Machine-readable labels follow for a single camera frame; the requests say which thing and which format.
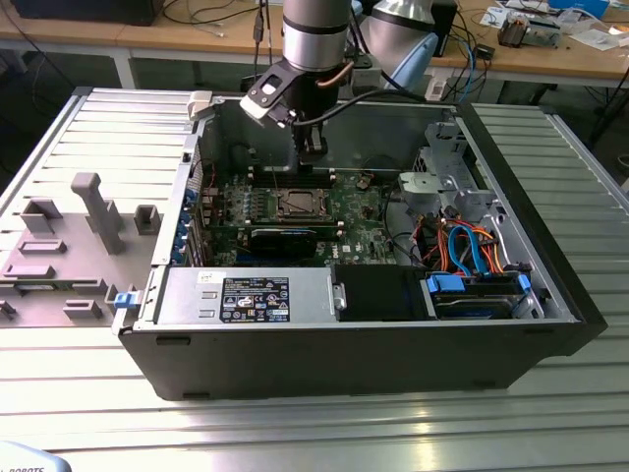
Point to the silver CPU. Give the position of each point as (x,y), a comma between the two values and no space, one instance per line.
(301,202)

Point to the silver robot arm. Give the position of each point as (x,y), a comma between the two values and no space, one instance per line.
(314,44)

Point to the RAM slot with white latches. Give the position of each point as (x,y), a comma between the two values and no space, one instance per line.
(326,180)
(326,172)

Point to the CPU socket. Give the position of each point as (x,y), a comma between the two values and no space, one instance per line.
(276,214)

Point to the black plastic bay cover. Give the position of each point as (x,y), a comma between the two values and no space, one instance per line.
(378,295)

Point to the copper CPU cooler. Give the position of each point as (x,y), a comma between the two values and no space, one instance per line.
(513,32)

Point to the round coin battery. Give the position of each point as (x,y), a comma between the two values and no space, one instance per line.
(364,182)

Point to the gray case latch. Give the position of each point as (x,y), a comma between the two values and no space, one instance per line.
(201,103)

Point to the green motherboard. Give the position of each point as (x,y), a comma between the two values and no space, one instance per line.
(363,231)

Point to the black graphics card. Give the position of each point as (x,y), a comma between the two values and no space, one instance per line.
(282,243)

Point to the black upright box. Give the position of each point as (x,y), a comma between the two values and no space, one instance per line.
(447,24)

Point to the silver metal drive cage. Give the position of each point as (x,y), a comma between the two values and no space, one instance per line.
(442,187)

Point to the small black box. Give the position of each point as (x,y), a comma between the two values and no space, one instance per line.
(485,50)

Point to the silver power supply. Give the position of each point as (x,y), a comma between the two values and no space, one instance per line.
(187,300)

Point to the black computer box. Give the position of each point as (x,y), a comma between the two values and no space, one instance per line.
(83,10)

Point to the wooden desk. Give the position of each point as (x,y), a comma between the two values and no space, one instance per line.
(74,37)

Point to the hard disk in blue carrier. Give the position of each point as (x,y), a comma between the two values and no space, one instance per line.
(472,307)

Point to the black PC case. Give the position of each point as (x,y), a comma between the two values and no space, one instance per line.
(344,359)

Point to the blue case latch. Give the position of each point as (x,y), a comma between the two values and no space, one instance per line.
(125,300)

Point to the gray parts rack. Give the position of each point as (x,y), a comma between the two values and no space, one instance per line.
(74,255)

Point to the blue cardboard box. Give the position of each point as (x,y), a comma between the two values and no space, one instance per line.
(585,5)

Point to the white plastic bag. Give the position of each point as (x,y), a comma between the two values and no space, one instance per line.
(597,39)

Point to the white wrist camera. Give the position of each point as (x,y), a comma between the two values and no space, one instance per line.
(255,105)

